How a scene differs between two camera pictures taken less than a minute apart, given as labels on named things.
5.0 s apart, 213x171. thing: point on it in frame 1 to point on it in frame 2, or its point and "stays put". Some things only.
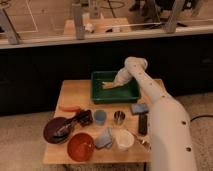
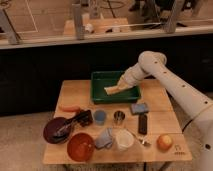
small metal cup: [119, 116] stays put
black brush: [85, 118] stays put
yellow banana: [107, 85] to [112, 89]
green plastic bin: [126, 93] stays put
